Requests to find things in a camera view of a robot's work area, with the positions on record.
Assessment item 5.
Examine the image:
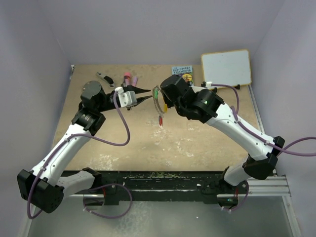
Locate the green key tag with key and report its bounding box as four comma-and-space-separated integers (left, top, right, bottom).
154, 88, 158, 99

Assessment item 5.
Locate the keyring yellow clip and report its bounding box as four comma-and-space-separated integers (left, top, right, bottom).
152, 85, 167, 117

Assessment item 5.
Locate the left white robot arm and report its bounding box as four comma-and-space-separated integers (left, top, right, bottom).
17, 81, 148, 219

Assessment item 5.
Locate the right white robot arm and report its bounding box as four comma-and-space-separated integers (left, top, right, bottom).
160, 76, 285, 193

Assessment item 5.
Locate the purple highlighter pen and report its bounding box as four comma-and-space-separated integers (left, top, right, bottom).
132, 77, 138, 87

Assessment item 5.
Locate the pink capped dark bottle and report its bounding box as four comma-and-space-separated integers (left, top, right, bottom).
123, 72, 131, 86

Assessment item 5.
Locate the treehouse paperback book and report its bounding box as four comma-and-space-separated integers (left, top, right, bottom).
171, 65, 194, 85

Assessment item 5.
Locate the small whiteboard on stand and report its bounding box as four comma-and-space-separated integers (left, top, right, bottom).
201, 49, 252, 86

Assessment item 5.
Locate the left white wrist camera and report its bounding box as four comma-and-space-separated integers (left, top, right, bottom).
115, 86, 137, 108

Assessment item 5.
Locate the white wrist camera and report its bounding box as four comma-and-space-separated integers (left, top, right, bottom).
201, 81, 213, 90
115, 86, 137, 108

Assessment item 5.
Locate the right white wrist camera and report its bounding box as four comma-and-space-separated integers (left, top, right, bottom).
201, 81, 213, 90

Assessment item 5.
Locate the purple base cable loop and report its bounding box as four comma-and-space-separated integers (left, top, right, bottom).
82, 183, 134, 219

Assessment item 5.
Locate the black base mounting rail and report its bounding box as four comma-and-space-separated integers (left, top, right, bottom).
80, 171, 248, 205

